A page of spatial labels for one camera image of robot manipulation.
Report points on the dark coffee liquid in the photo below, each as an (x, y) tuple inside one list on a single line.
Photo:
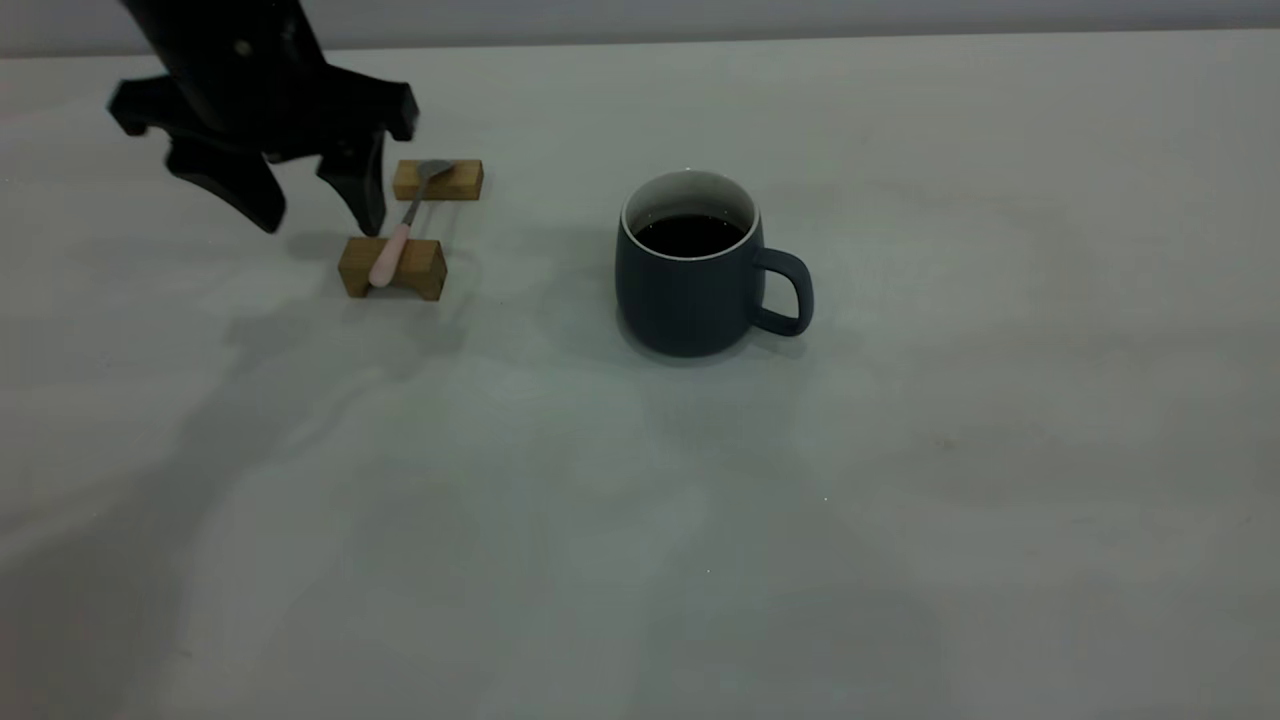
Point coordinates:
[(690, 235)]

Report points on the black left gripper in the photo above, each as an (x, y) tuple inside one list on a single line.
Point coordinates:
[(250, 90)]

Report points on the flat rectangular wooden block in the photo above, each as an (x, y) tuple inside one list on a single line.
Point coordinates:
[(466, 184)]

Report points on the arch shaped wooden block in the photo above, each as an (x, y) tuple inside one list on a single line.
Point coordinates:
[(426, 266)]

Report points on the grey ceramic cup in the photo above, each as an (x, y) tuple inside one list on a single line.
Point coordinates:
[(680, 300)]

